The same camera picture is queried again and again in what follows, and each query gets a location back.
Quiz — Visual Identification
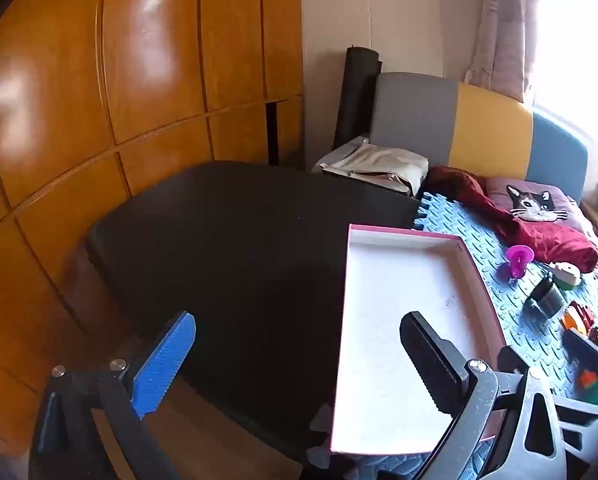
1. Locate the pink bedsheet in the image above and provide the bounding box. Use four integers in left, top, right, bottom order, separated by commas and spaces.
569, 200, 598, 286

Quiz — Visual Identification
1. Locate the white container green top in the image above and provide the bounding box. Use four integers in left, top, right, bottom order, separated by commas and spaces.
550, 261, 582, 291

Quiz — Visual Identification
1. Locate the bright window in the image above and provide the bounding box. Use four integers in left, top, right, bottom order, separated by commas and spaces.
529, 0, 598, 136

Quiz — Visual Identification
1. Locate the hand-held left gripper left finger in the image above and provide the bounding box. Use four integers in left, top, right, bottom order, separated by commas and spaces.
29, 311, 197, 480

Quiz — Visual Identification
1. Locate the tricolour bed headboard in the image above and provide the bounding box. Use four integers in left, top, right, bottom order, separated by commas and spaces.
369, 72, 589, 203

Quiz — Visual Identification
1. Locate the pink cardboard box tray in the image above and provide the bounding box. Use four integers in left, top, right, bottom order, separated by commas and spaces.
330, 223, 507, 458

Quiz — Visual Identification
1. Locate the wooden wardrobe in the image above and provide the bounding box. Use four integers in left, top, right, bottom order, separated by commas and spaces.
0, 0, 305, 461

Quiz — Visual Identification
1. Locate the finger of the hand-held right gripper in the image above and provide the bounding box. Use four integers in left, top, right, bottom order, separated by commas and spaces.
562, 329, 598, 403

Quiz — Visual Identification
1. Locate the black rolled mat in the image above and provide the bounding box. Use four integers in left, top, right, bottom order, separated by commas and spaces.
333, 46, 383, 153

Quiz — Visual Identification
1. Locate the dark red blanket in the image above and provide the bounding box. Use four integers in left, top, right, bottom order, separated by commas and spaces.
425, 166, 598, 273

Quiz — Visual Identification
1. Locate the black lid jar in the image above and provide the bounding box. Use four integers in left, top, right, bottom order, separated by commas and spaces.
524, 272, 566, 320

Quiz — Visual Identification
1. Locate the orange toy track piece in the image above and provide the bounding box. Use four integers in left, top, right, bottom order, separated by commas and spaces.
560, 307, 587, 333

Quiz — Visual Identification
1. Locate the pink curtain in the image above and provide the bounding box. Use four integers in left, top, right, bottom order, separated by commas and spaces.
466, 0, 547, 103

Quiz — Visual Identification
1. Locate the magenta plastic funnel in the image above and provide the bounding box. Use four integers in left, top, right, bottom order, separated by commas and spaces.
505, 244, 535, 281

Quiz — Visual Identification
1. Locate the red cylinder case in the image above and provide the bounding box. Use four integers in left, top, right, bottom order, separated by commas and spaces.
572, 302, 597, 328

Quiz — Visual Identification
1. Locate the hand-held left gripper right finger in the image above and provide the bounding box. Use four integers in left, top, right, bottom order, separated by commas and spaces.
399, 311, 565, 480

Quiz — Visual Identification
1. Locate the cat print pillow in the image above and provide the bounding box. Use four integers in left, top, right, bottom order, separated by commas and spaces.
485, 176, 580, 223

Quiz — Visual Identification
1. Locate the beige canvas bag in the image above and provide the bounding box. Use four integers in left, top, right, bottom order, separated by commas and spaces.
313, 136, 430, 198

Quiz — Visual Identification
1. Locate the blue foam puzzle mat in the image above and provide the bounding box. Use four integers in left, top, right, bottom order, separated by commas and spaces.
301, 191, 598, 480

